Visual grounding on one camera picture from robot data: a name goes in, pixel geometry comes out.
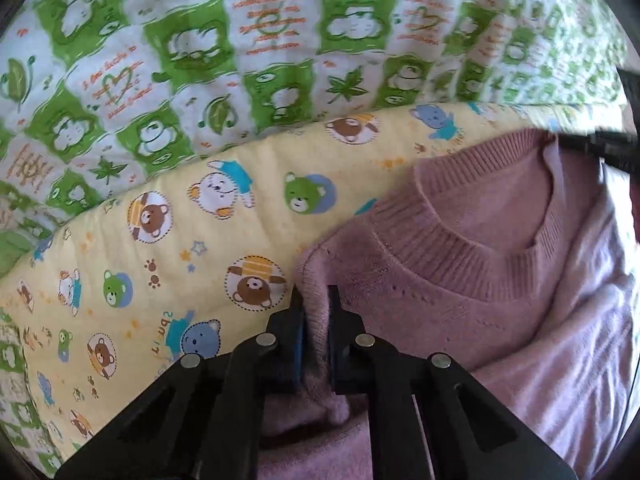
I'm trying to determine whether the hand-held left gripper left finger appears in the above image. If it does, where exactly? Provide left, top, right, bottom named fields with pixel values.
left=52, top=285, right=308, bottom=480

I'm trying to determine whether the yellow bear-print bed sheet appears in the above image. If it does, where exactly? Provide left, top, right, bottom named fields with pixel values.
left=0, top=101, right=571, bottom=467

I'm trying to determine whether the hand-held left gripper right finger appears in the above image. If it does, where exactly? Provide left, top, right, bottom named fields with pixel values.
left=326, top=285, right=577, bottom=480

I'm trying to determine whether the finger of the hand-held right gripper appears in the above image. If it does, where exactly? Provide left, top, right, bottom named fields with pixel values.
left=559, top=130, right=640, bottom=173
left=616, top=66, right=640, bottom=111

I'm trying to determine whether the mauve knit sweater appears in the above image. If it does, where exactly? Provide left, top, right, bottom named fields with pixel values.
left=260, top=127, right=640, bottom=480

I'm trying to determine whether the green checked quilt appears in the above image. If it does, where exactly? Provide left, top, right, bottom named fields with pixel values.
left=0, top=0, right=637, bottom=471

